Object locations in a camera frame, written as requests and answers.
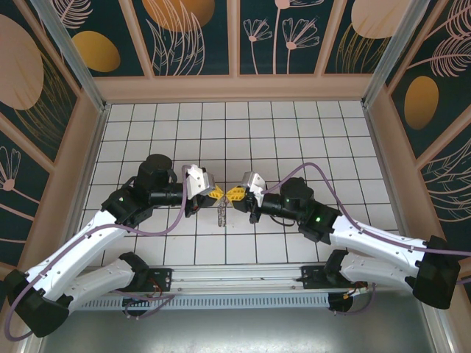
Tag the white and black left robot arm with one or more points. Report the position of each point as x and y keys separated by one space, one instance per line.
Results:
x=73 y=253

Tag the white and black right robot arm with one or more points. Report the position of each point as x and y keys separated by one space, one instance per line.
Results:
x=375 y=239

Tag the yellow power connector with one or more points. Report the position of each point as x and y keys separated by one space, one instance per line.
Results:
x=347 y=295

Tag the grey metal sheet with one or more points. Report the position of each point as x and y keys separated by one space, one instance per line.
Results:
x=239 y=331

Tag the aluminium mounting rail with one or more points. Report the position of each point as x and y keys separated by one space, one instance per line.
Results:
x=239 y=276

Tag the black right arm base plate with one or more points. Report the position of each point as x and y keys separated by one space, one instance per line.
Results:
x=311 y=277

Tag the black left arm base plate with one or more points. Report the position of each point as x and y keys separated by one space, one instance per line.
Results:
x=165 y=283

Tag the aluminium frame post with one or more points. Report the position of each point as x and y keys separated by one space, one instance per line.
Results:
x=393 y=55
x=81 y=68

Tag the aluminium side frame rail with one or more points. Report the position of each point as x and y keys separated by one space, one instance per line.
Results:
x=439 y=331
x=31 y=349

